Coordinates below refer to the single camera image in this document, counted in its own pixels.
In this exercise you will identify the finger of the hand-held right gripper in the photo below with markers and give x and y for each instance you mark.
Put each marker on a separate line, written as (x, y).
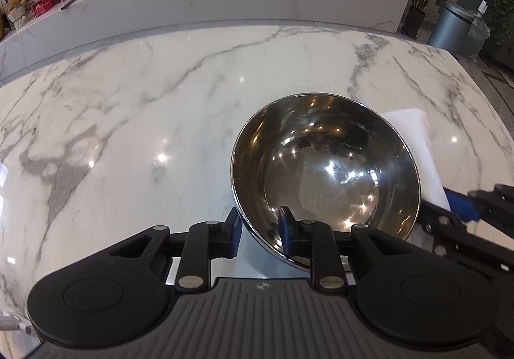
(461, 206)
(441, 222)

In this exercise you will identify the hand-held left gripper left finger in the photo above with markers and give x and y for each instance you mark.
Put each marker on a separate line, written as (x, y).
(237, 232)

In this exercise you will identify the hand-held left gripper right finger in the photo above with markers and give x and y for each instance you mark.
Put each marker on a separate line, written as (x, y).
(286, 228)

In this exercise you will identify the blue steel bowl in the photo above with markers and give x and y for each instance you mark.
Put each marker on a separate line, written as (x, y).
(321, 166)

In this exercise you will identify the white cloth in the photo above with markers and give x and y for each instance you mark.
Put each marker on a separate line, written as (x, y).
(417, 142)

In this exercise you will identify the clear water jug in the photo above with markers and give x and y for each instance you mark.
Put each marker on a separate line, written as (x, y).
(478, 34)

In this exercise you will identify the grey metal trash can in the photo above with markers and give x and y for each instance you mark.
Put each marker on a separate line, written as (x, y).
(447, 28)

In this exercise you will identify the silver metal bar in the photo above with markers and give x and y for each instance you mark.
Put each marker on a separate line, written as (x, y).
(14, 323)

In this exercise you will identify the black remote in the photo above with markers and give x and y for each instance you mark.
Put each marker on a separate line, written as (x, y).
(71, 2)

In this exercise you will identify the brown teddy bear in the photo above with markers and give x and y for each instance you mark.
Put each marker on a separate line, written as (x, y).
(18, 7)

